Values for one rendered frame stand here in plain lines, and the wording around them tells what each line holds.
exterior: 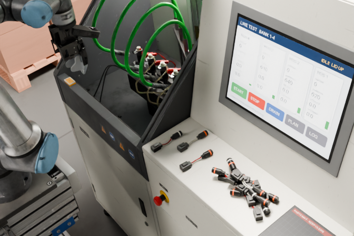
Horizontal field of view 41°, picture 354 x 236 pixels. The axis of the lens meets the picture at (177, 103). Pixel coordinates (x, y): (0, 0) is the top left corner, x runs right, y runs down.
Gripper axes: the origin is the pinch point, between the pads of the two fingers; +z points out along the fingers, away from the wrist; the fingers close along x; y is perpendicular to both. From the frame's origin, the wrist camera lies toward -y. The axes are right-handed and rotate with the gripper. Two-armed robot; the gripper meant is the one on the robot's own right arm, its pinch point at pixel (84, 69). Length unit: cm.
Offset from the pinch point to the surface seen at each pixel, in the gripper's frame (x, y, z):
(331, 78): 75, -34, -15
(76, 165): -86, -10, 121
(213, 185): 54, -9, 23
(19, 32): -192, -33, 76
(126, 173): 5, -3, 51
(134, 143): 17.4, -3.5, 25.9
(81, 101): -21.8, -3.1, 28.5
